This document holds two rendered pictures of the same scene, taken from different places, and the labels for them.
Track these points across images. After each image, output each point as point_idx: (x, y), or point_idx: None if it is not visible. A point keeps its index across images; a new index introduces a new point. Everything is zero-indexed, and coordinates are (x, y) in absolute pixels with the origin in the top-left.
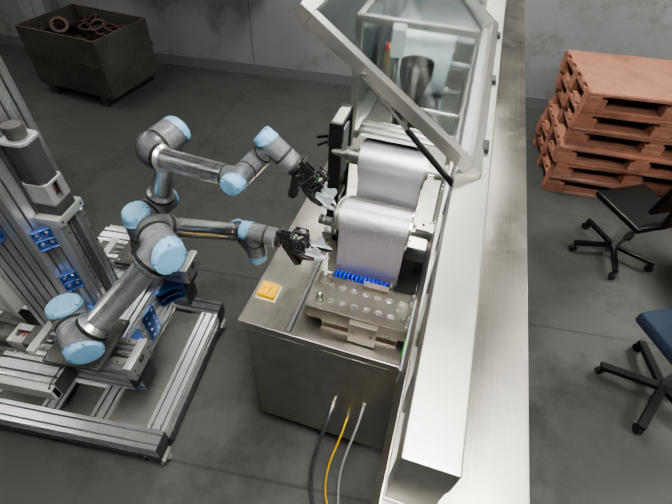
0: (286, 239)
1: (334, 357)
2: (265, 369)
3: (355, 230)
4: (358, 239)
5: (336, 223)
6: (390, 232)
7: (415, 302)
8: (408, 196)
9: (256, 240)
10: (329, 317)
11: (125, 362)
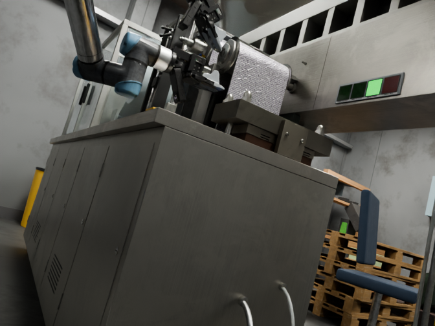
0: (184, 59)
1: (270, 173)
2: (153, 242)
3: (252, 59)
4: (252, 70)
5: (239, 46)
6: (278, 66)
7: (342, 84)
8: None
9: (151, 50)
10: (261, 119)
11: None
